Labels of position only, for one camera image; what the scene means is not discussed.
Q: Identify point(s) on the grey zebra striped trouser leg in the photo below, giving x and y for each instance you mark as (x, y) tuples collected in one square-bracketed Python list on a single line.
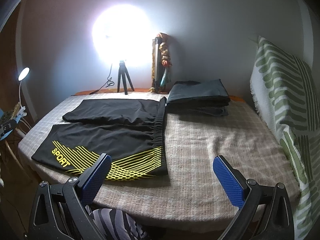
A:
[(117, 224)]

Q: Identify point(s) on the beige checked bed cover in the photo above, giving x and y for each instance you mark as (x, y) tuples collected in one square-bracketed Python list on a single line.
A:
[(190, 196)]

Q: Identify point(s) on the blue round side table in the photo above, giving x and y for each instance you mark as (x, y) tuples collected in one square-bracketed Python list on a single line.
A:
[(8, 123)]

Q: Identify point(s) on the bright ring light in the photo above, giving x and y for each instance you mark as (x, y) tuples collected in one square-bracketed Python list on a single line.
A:
[(124, 32)]

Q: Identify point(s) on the folded dark pants stack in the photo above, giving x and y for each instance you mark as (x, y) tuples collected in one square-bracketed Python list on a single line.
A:
[(209, 98)]

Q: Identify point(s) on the black sport pants yellow stripes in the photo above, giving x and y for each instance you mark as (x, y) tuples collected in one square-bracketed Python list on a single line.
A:
[(130, 131)]

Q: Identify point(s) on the knotted orange cloth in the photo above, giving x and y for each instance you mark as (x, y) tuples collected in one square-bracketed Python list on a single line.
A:
[(165, 60)]

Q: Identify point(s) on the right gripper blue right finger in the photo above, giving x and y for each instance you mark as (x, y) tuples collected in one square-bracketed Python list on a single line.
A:
[(232, 181)]

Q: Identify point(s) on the white gooseneck desk lamp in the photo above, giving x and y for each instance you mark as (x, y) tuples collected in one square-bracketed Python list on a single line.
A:
[(21, 112)]

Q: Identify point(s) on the black tripod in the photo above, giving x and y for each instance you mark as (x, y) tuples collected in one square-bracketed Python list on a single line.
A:
[(123, 75)]

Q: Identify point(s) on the green white patterned pillow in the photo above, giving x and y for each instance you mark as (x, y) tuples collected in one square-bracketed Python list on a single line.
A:
[(285, 97)]

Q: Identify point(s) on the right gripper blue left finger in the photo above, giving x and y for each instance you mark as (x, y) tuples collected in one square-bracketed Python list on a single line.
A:
[(93, 178)]

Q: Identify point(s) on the folded metal stand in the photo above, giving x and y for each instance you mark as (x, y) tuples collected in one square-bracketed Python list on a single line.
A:
[(155, 63)]

